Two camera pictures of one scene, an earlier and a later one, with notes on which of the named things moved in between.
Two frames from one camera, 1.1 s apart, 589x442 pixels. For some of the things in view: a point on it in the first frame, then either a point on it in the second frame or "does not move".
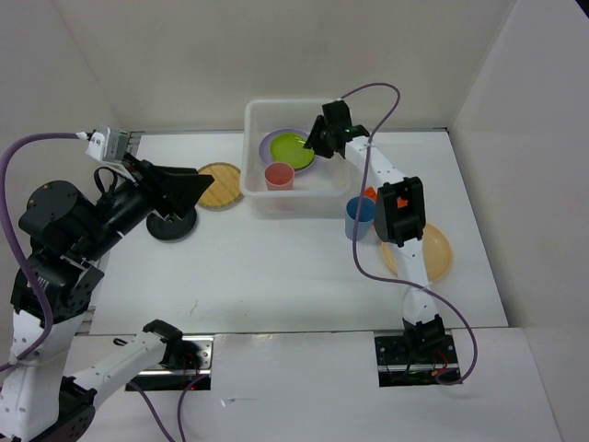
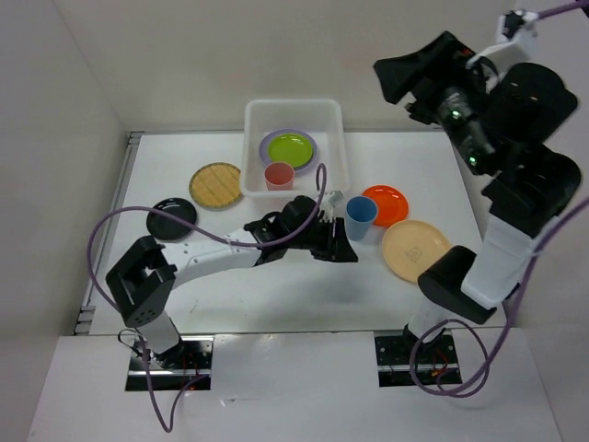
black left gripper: x=174 y=191 -> x=337 y=249
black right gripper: x=314 y=138 -> x=397 y=74
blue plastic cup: x=366 y=216 does not move
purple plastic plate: x=266 y=142 does not move
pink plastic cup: x=279 y=176 does not move
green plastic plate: x=288 y=147 does not move
